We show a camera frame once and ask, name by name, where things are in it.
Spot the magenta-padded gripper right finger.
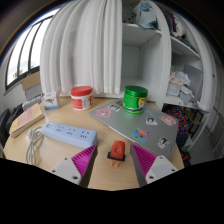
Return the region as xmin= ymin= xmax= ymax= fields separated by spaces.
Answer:
xmin=129 ymin=143 xmax=179 ymax=188

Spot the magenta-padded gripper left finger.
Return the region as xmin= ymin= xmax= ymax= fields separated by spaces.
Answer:
xmin=48 ymin=143 xmax=99 ymax=189

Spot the orange charger block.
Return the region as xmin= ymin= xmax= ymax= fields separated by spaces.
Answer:
xmin=106 ymin=139 xmax=127 ymax=168

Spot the light blue power strip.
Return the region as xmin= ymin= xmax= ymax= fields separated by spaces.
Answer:
xmin=41 ymin=121 xmax=99 ymax=150

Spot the colourful patterned bag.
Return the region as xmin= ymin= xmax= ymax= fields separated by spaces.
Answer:
xmin=163 ymin=105 xmax=191 ymax=136

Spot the silver laptop with stickers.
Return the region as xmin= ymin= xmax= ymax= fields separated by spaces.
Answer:
xmin=88 ymin=99 xmax=180 ymax=160

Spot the yellow paperback book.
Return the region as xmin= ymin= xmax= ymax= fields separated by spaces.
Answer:
xmin=8 ymin=102 xmax=46 ymax=139

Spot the small white printed carton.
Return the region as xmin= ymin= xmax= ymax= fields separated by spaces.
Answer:
xmin=41 ymin=89 xmax=62 ymax=111

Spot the white jar with red lid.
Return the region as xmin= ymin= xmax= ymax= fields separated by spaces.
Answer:
xmin=70 ymin=85 xmax=95 ymax=112

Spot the green metal tin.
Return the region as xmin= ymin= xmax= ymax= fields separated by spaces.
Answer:
xmin=122 ymin=85 xmax=149 ymax=115

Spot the grey ribbed radiator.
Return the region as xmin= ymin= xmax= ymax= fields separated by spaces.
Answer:
xmin=21 ymin=94 xmax=44 ymax=111

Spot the black chair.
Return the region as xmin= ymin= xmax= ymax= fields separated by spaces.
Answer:
xmin=0 ymin=103 xmax=24 ymax=148

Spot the brown cardboard box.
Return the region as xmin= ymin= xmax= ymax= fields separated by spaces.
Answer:
xmin=20 ymin=70 xmax=42 ymax=91

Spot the white shelf unit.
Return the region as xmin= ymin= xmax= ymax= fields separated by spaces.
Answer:
xmin=120 ymin=0 xmax=218 ymax=113

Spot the dark-framed window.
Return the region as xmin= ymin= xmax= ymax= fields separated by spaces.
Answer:
xmin=3 ymin=14 xmax=54 ymax=92

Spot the white curtain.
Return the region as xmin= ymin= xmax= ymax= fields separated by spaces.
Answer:
xmin=39 ymin=0 xmax=124 ymax=98

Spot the white power strip cable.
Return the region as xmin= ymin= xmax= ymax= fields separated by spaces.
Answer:
xmin=25 ymin=126 xmax=45 ymax=167

